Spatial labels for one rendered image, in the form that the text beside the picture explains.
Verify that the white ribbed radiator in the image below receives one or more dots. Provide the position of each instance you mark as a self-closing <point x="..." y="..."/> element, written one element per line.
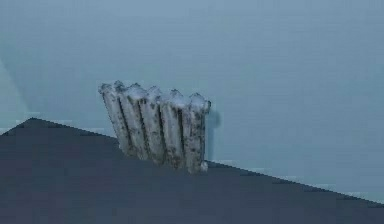
<point x="156" y="130"/>

